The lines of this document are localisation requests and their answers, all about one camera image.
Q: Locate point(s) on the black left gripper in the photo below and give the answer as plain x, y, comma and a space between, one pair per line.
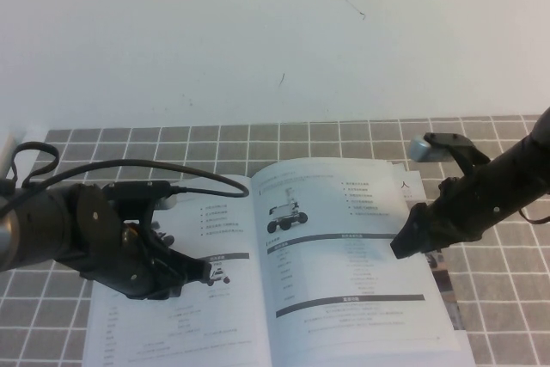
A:
137, 272

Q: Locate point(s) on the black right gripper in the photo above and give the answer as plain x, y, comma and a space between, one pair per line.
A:
464, 212

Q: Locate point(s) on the white product catalogue book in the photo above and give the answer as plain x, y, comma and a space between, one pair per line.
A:
326, 255

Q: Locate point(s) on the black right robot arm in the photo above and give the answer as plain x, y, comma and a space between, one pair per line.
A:
524, 169

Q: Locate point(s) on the grey checked tablecloth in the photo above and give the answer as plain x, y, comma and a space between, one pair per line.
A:
326, 139

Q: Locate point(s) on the white side panel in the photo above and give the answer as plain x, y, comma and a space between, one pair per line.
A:
5, 156

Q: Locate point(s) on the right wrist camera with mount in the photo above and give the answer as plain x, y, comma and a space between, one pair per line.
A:
434, 150

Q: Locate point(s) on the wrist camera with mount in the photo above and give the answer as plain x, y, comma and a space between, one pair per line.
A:
434, 150
137, 191

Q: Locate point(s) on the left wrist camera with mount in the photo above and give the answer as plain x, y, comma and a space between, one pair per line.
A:
137, 191

